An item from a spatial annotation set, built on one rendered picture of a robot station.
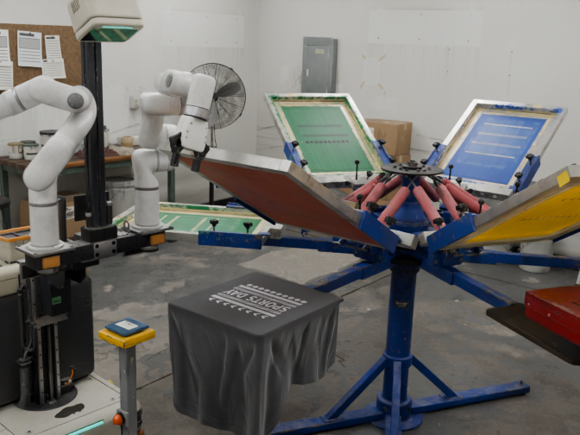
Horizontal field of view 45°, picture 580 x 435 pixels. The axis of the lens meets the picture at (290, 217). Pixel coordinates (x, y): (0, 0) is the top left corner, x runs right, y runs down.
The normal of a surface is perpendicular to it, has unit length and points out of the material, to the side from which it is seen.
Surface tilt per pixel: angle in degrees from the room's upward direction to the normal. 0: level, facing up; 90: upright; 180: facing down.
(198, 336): 92
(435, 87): 90
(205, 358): 94
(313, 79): 90
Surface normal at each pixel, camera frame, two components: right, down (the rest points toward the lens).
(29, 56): 0.78, 0.14
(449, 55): -0.62, 0.17
